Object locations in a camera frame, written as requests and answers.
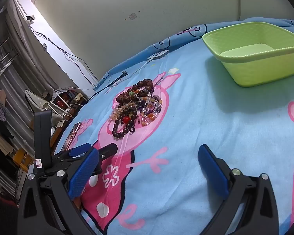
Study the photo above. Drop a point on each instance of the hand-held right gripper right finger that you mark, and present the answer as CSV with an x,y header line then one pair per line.
x,y
214,173

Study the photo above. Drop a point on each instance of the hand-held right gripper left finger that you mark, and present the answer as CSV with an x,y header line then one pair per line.
x,y
84,176

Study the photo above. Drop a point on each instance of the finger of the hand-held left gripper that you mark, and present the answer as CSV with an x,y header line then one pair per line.
x,y
80,149
107,150

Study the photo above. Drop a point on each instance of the green plastic basket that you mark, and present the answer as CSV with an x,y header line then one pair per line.
x,y
259,71

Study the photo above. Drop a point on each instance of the smartphone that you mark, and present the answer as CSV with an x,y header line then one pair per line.
x,y
73,133

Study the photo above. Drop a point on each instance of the yellow wooden stool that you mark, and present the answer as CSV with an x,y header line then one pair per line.
x,y
20,155

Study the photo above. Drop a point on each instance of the grey cloth-covered board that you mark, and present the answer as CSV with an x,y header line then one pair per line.
x,y
35,100

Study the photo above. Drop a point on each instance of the blue printed blanket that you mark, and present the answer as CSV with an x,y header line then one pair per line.
x,y
186,127

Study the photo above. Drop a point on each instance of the grey curtain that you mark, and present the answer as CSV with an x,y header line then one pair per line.
x,y
19,53

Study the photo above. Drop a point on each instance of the white charger box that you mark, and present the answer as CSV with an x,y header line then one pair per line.
x,y
159,54

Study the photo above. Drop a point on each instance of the white wall sticker hook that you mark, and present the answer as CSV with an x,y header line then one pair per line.
x,y
44,47

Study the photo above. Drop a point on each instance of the chrome rail rack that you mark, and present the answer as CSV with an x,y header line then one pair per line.
x,y
2,53

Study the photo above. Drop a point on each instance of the wall plug adaptor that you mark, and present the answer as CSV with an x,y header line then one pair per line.
x,y
30,17

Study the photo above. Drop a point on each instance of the clear wall hook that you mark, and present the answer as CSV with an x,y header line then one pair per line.
x,y
132,16

